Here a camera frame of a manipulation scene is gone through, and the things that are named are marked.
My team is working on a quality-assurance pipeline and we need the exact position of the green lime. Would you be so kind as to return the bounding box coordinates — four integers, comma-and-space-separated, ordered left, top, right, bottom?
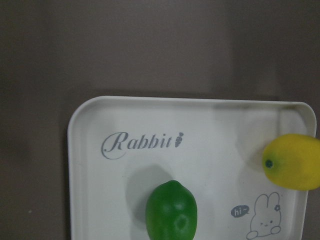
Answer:
145, 180, 198, 240

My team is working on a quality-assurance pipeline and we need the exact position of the yellow lemon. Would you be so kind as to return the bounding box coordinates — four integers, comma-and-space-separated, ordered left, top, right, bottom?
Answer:
262, 134, 320, 191

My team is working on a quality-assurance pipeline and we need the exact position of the cream rabbit tray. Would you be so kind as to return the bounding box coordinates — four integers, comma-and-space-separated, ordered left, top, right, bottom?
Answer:
67, 96, 317, 240

